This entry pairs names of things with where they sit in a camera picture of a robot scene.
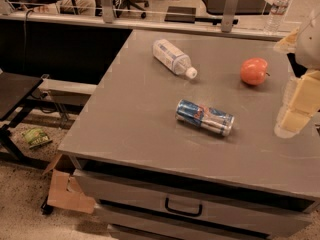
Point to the grey top drawer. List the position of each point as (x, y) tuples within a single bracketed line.
[(217, 212)]

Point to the blue label plastic bottle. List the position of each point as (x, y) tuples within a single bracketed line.
[(173, 58)]

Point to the red apple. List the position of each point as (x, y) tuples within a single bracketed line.
[(254, 71)]

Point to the black office chair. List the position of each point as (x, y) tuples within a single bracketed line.
[(126, 5)]

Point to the black side table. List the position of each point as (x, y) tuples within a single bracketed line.
[(14, 91)]

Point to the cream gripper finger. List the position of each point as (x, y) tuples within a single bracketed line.
[(292, 121), (306, 97)]

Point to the metal rail post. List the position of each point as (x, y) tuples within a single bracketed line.
[(228, 15), (107, 11)]

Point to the grey lower drawer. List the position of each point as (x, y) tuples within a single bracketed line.
[(139, 224)]

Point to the green snack bag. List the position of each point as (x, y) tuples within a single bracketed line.
[(36, 137)]

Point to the red bull can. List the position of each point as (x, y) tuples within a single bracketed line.
[(205, 117)]

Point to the grey drawer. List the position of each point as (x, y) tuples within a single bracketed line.
[(139, 224), (217, 212)]

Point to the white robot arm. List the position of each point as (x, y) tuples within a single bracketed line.
[(304, 43)]

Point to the black drawer handle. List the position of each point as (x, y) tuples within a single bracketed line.
[(183, 208)]

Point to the clear water bottle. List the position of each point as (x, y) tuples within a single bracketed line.
[(276, 15)]

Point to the cardboard box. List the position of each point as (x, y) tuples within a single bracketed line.
[(64, 191)]

